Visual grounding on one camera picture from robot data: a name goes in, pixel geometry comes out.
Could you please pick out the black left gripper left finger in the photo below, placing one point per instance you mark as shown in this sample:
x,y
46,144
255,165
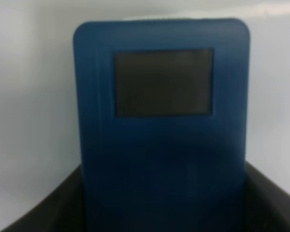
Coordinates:
x,y
61,211

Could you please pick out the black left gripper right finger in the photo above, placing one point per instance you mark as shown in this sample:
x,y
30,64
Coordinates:
x,y
267,206

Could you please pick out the blue whiteboard eraser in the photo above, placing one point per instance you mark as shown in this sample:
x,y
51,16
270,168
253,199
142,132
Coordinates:
x,y
162,110

